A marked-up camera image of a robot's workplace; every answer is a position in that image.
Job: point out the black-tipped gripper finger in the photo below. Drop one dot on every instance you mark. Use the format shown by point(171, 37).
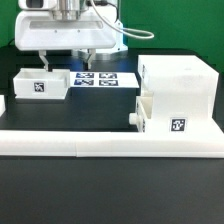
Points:
point(43, 58)

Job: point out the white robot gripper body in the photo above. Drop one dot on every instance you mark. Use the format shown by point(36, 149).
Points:
point(49, 25)

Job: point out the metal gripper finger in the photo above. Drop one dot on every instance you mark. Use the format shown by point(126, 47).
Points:
point(90, 58)

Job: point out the white drawer box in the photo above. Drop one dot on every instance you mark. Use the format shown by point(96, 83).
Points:
point(41, 84)
point(142, 115)

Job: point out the white front drawer box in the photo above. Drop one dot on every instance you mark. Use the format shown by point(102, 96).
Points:
point(142, 115)

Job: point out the white drawer cabinet housing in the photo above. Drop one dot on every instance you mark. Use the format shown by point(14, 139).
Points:
point(183, 89)

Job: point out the white marker sheet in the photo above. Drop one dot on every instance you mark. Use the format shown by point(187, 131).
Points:
point(103, 80)

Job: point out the white L-shaped fence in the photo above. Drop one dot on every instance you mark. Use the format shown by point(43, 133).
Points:
point(199, 139)

